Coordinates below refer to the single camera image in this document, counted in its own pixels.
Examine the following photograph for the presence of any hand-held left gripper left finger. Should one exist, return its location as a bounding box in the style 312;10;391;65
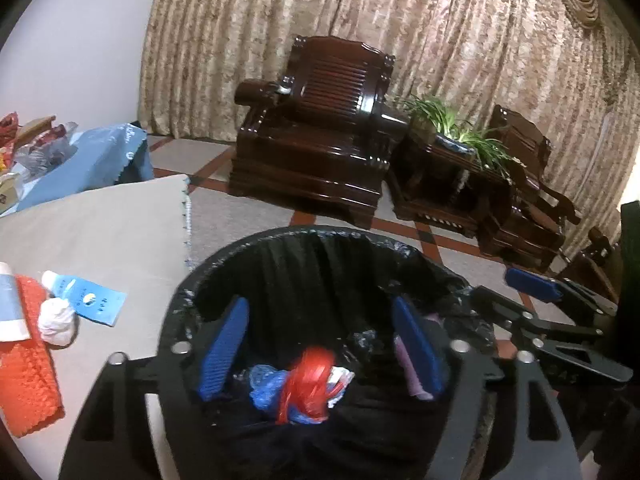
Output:
57;296;251;480

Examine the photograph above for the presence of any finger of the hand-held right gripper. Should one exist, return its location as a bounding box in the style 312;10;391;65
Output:
504;266;621;317
470;285;635;386

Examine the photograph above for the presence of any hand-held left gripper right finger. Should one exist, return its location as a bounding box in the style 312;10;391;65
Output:
391;296;584;480

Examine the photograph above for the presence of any pink plastic strip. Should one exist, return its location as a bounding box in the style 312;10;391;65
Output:
394;312;442;402

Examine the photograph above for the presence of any black trash bin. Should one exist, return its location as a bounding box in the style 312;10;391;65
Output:
159;225;506;480

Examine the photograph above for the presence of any white tissue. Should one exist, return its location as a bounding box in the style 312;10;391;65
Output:
37;296;80;348

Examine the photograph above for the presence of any orange foam net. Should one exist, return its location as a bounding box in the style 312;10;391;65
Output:
0;274;66;438

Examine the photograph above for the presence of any dark wooden chair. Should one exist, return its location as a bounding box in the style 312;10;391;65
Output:
557;226;622;302

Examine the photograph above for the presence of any blue plastic bag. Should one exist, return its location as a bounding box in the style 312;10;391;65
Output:
247;364;326;422

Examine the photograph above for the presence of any dark wooden armchair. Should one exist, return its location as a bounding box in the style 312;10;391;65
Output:
477;104;584;269
229;35;412;232

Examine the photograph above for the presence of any white crumpled wrapper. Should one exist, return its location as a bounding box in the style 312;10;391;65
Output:
327;366;357;407

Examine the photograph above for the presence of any red plastic bag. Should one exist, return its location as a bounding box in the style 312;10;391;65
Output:
277;345;337;424

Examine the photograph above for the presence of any dark wooden side table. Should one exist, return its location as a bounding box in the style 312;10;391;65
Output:
387;127;516;239

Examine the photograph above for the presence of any blue white tube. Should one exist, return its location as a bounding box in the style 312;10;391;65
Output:
41;270;128;327

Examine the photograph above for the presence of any beige tablecloth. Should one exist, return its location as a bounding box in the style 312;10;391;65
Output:
0;174;195;480

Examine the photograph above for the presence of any green potted plant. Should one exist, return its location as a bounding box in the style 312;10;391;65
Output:
399;94;517;182

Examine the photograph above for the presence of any white grey tube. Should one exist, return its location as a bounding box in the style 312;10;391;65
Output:
0;261;33;344

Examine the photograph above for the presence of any blue tablecloth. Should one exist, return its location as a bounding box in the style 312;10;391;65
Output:
17;122;155;209

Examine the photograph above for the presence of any clear plastic bag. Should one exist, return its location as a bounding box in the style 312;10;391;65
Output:
15;132;79;177

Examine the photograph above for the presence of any beige patterned curtain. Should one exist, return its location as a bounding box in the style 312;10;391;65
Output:
137;0;640;241

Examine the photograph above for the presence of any red snack packet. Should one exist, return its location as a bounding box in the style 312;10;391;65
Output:
0;111;22;150

